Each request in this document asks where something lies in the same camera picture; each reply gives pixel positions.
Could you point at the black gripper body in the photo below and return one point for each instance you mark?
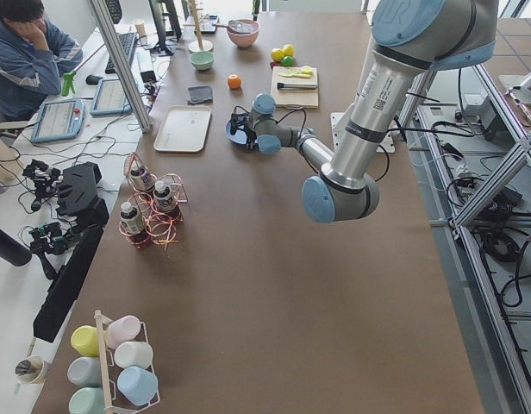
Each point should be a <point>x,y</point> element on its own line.
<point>249,130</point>

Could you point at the blue ceramic plate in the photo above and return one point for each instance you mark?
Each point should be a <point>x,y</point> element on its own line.
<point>240,133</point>

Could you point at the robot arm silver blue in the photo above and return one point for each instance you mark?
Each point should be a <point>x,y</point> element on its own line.
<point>408,38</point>

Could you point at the orange mandarin fruit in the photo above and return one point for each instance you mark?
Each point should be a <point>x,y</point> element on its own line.
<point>234,82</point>

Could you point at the dark grey folded cloth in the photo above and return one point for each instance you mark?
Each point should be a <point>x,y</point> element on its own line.
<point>201,94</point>

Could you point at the cream plastic tray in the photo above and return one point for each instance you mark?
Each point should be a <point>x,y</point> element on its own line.
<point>183,129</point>

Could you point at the wooden cutting board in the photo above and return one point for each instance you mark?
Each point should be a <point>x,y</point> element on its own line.
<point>293,99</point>

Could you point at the green ceramic bowl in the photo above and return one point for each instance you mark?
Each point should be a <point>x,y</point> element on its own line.
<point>202,60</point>

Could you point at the green lime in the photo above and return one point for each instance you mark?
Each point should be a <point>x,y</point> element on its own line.
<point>287,61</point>

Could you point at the yellow lemon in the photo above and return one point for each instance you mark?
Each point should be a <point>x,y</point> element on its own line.
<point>277,54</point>
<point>288,50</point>

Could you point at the pink bowl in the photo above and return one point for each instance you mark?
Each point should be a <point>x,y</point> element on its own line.
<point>247,39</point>

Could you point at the wooden cup tree stand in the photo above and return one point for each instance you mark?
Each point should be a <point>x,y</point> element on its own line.
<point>200,44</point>

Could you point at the dark drink bottle middle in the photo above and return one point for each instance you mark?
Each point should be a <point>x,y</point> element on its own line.
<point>164,199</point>

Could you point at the dark drink bottle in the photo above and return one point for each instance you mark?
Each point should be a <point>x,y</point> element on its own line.
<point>133,225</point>
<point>164,199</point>
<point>141,178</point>

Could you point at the dark drink bottle back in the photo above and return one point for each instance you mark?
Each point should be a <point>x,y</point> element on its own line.
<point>141,178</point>

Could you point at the teach pendant far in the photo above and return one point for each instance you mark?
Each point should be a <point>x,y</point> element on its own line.
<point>110,99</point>

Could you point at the teach pendant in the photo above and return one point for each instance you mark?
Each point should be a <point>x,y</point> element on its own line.
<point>110,99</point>
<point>58,121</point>

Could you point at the dark drink bottle front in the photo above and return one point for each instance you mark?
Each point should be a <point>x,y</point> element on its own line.
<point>133,225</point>

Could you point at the black computer mouse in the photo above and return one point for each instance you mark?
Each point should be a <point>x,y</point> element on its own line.
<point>93,79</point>

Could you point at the green clamp tool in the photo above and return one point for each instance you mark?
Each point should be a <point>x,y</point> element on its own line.
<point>68,87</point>

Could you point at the teach pendant near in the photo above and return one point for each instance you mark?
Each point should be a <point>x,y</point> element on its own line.
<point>58,121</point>

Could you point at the seated person blue jacket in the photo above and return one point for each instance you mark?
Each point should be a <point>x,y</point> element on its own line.
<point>34,55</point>

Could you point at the pink plastic cup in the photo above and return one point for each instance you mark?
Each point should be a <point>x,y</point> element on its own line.
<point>122,330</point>

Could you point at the white plastic cup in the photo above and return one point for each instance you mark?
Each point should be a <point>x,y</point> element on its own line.
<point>139,354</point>

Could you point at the black water bottle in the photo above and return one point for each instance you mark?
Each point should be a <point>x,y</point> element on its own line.
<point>12,251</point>

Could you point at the yellow plastic cup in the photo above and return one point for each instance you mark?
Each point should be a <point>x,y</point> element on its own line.
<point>85,341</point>

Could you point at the blue plastic cup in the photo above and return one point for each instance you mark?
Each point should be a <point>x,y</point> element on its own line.
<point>138,385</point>

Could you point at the grey plastic cup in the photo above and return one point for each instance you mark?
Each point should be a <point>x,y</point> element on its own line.
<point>85,372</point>

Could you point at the mint green plastic cup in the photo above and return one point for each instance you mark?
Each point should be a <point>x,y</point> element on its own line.
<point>87,400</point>

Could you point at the paper cup with utensils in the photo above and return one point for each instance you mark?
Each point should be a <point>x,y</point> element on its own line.
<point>31,370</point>

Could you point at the aluminium frame post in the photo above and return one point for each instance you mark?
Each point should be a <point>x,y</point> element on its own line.
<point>123,69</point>

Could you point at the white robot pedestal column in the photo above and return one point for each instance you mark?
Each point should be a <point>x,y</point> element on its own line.
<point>339,121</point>

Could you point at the copper wire bottle rack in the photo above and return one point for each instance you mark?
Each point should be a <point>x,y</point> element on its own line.
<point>161,228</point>

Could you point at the white wire cup rack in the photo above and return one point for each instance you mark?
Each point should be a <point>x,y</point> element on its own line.
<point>114,401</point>

